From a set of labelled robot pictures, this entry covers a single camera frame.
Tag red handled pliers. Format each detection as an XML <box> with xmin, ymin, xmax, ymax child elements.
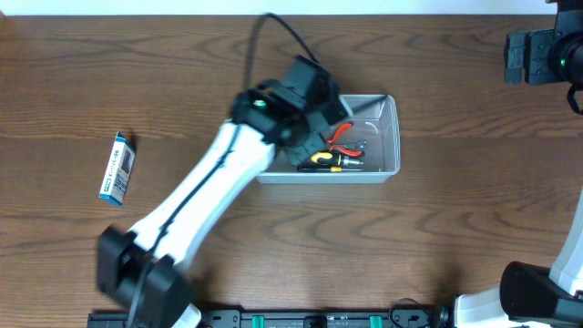
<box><xmin>327</xmin><ymin>122</ymin><xmax>365</xmax><ymax>159</ymax></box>

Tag clear plastic container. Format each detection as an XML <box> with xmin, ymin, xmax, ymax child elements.
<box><xmin>257</xmin><ymin>95</ymin><xmax>401</xmax><ymax>184</ymax></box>

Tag stubby yellow black screwdriver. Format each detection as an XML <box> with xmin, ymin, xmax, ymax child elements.
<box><xmin>310</xmin><ymin>151</ymin><xmax>363</xmax><ymax>168</ymax></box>

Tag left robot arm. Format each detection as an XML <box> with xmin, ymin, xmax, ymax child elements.
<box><xmin>96</xmin><ymin>56</ymin><xmax>352</xmax><ymax>327</ymax></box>

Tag slim black yellow screwdriver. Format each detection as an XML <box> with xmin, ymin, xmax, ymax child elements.
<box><xmin>296</xmin><ymin>166</ymin><xmax>363</xmax><ymax>173</ymax></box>

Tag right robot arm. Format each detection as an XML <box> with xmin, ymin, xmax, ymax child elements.
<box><xmin>414</xmin><ymin>1</ymin><xmax>582</xmax><ymax>327</ymax></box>

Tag blue white small box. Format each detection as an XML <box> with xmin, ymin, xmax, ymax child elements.
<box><xmin>99</xmin><ymin>132</ymin><xmax>136</xmax><ymax>206</ymax></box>

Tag black mounting rail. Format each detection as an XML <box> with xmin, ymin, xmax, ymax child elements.
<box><xmin>87</xmin><ymin>298</ymin><xmax>546</xmax><ymax>328</ymax></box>

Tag silver ratchet wrench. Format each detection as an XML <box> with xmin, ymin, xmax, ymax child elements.
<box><xmin>338</xmin><ymin>140</ymin><xmax>367</xmax><ymax>150</ymax></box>

